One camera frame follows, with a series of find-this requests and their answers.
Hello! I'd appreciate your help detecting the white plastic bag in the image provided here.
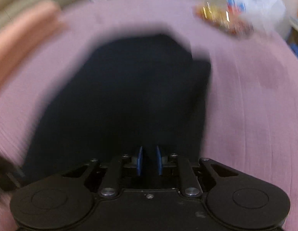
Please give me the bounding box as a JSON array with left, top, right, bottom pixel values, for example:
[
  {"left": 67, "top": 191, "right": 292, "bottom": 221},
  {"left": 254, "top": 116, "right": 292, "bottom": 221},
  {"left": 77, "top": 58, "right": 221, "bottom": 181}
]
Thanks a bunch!
[{"left": 226, "top": 0, "right": 286, "bottom": 34}]

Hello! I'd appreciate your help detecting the colourful snack package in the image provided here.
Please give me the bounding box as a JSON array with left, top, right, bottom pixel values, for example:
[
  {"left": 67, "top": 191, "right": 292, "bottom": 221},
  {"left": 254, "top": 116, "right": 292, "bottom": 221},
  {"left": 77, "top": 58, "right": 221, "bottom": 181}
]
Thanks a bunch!
[{"left": 193, "top": 2, "right": 253, "bottom": 37}]

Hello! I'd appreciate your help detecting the dark navy hooded sweatshirt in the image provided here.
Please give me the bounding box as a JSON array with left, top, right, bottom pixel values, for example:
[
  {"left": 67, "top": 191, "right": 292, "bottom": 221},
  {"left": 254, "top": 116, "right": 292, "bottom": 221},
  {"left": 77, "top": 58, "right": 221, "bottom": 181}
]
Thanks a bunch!
[{"left": 22, "top": 33, "right": 211, "bottom": 181}]

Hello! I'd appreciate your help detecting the purple quilted bedspread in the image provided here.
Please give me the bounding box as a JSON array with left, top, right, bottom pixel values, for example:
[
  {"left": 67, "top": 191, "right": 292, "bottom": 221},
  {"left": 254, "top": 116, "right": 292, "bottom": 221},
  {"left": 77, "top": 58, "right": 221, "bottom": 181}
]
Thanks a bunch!
[{"left": 0, "top": 0, "right": 298, "bottom": 230}]

